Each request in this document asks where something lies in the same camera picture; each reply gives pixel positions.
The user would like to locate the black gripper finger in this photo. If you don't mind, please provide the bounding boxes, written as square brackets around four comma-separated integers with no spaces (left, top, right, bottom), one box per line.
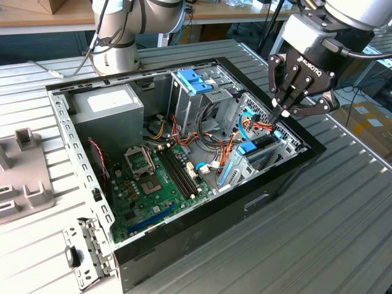
[268,54,300,125]
[279,77,340,119]

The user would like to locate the orange disk power wire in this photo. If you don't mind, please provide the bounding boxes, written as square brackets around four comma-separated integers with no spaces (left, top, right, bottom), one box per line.
[216,113,277,184]

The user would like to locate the blue data wire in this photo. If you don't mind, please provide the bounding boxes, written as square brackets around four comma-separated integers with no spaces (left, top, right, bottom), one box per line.
[238,107,261,145]

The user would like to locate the hard disk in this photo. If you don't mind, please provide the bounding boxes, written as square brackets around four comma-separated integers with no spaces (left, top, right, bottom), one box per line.
[219,130,283,187]

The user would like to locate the grey metal disk bay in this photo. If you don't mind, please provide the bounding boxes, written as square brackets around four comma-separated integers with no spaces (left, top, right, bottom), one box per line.
[217,134,307,192]

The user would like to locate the black tripod stand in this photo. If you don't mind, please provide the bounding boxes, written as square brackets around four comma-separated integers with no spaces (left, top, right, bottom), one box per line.
[256,0,284,64]

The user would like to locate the cardboard box with labels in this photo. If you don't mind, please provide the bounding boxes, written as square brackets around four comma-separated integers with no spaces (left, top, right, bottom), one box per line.
[331,102,392,160]

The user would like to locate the wooden desk white legs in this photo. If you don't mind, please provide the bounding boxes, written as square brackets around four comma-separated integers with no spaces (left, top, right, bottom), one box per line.
[0,0,307,61]

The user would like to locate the blue drive cage latch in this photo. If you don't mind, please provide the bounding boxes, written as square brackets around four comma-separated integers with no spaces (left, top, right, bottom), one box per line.
[176,69,213,96]

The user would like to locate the metal optical drive cage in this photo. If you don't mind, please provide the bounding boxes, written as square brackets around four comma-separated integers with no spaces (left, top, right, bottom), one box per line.
[167,64,243,139]

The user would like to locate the white board connector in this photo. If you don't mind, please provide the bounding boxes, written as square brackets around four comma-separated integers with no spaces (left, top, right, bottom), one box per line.
[185,161,197,181]

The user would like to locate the black RAM slot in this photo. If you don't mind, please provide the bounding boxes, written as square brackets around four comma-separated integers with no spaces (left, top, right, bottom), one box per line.
[164,146,197,195]
[157,149,192,200]
[167,145,200,194]
[161,148,195,198]

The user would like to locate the green motherboard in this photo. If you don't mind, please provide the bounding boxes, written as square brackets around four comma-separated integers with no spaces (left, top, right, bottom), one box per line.
[108,141,216,245]

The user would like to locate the open black PC case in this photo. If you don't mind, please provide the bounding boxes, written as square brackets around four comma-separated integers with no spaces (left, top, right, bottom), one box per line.
[45,56,327,294]

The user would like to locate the CPU socket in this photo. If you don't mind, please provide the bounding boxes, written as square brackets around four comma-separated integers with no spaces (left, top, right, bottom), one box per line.
[139,174,164,197]

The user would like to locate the metal socket cover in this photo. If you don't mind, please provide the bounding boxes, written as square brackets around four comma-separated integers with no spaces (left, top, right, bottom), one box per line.
[123,145,156,181]

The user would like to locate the grey power supply unit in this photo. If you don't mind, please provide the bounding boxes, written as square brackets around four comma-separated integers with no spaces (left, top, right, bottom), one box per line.
[70,83,145,160]

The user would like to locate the blue expansion slot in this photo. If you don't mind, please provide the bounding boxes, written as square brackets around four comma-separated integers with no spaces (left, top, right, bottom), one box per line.
[126,203,178,236]

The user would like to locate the small brown cardboard box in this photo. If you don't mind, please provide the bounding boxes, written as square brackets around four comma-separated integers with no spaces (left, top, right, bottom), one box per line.
[18,0,67,15]

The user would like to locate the grey parts rack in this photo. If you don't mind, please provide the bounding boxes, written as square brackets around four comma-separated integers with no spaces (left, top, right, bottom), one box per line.
[0,128,58,228]

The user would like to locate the aluminium slat shelf frame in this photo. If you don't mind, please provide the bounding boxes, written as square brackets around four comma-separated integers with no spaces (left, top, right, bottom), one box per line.
[352,27,392,89]

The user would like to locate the orange black wire bundle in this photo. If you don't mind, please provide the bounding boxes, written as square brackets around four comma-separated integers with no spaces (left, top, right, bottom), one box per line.
[170,115,239,154]

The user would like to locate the short blue wire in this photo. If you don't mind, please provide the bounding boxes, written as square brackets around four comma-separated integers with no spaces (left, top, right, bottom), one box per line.
[195,161,212,176]

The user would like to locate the yellow black power wires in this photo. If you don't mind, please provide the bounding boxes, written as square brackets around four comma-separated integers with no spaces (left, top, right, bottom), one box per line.
[146,119,168,141]

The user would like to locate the thin arm cable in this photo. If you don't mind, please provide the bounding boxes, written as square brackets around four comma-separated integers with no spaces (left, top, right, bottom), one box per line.
[29,0,113,80]

